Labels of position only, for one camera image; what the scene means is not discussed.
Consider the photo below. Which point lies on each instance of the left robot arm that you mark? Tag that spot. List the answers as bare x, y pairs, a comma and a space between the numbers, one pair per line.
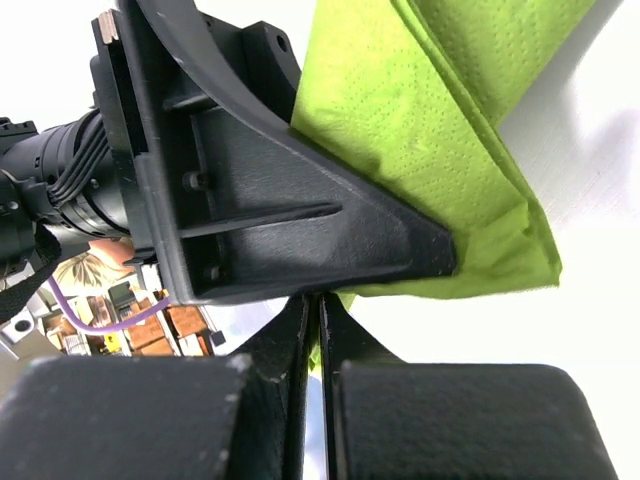
58, 191

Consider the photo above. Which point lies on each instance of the cardboard boxes in background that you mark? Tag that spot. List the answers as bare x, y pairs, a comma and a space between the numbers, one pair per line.
100, 298

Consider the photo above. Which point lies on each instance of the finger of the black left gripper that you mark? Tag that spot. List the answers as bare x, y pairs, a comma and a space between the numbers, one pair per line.
242, 207

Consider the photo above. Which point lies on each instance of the green paper napkin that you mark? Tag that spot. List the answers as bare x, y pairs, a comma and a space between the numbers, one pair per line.
411, 94

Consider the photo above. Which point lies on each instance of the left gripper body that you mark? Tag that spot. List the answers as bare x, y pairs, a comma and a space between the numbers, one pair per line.
260, 54

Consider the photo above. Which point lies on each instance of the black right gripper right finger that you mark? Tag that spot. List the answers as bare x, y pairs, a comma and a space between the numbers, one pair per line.
388, 419

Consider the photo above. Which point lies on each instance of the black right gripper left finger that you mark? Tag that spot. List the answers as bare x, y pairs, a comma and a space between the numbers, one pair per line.
239, 416

